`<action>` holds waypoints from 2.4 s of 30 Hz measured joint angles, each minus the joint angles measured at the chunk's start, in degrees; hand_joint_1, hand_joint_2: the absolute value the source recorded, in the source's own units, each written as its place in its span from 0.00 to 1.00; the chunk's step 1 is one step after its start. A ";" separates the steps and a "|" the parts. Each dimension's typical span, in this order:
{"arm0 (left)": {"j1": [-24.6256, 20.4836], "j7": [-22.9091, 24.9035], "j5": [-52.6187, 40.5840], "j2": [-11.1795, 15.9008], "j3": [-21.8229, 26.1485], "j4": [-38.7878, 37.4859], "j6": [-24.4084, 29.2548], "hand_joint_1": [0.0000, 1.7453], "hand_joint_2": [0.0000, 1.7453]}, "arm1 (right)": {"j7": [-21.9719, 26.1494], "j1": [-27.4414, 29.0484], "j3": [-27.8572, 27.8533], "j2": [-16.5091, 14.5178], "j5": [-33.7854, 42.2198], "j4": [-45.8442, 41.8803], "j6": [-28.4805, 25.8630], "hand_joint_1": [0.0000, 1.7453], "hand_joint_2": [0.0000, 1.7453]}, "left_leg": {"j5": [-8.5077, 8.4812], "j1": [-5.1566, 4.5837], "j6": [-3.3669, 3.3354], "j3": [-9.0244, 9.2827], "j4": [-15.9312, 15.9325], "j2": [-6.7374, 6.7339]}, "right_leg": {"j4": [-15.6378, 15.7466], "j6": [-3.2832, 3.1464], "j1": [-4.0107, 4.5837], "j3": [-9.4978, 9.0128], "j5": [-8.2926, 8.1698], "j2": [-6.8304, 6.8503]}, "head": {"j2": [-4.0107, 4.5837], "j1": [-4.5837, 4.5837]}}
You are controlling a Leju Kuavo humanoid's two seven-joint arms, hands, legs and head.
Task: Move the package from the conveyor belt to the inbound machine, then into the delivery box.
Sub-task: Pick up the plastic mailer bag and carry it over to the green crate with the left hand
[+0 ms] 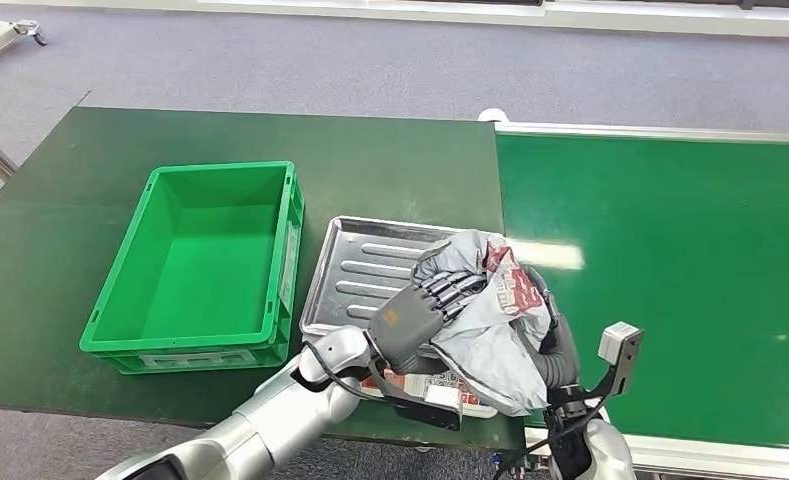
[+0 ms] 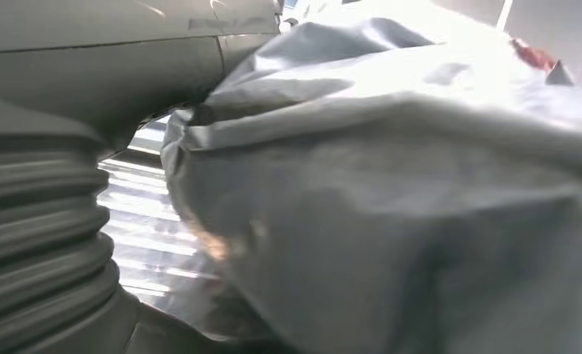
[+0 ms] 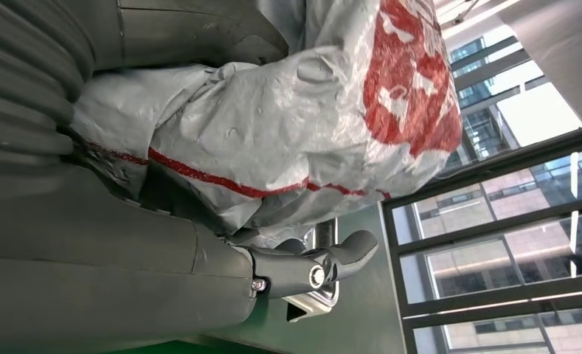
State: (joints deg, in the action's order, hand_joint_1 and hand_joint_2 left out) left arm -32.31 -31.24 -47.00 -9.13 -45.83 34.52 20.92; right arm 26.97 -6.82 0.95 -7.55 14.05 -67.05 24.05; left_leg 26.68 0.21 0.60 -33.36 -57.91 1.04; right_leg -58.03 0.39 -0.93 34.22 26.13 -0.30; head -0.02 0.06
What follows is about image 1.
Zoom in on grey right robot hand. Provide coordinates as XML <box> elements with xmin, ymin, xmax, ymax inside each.
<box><xmin>526</xmin><ymin>266</ymin><xmax>562</xmax><ymax>329</ymax></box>

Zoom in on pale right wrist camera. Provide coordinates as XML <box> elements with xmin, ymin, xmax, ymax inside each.
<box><xmin>595</xmin><ymin>321</ymin><xmax>646</xmax><ymax>399</ymax></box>

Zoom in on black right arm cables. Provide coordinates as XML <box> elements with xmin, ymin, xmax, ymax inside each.
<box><xmin>493</xmin><ymin>390</ymin><xmax>607</xmax><ymax>480</ymax></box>

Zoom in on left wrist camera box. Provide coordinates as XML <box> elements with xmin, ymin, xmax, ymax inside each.
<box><xmin>393</xmin><ymin>382</ymin><xmax>465</xmax><ymax>433</ymax></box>

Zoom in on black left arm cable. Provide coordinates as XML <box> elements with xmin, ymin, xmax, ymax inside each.
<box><xmin>291</xmin><ymin>341</ymin><xmax>395</xmax><ymax>405</ymax></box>

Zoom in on green conveyor belt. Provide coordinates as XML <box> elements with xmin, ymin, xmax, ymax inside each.
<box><xmin>476</xmin><ymin>107</ymin><xmax>789</xmax><ymax>475</ymax></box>

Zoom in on green plastic crate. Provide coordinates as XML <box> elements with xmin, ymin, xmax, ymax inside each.
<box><xmin>79</xmin><ymin>160</ymin><xmax>306</xmax><ymax>376</ymax></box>

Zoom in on grey poly mailer package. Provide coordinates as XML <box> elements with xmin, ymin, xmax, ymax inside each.
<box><xmin>410</xmin><ymin>228</ymin><xmax>556</xmax><ymax>419</ymax></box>

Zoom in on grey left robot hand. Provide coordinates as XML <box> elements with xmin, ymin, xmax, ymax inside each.
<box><xmin>367</xmin><ymin>270</ymin><xmax>489</xmax><ymax>376</ymax></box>

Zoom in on ribbed metal tray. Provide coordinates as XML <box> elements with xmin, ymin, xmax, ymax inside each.
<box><xmin>299</xmin><ymin>215</ymin><xmax>465</xmax><ymax>346</ymax></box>

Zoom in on white scale with red print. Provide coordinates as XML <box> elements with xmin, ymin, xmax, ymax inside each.
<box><xmin>360</xmin><ymin>369</ymin><xmax>499</xmax><ymax>421</ymax></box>

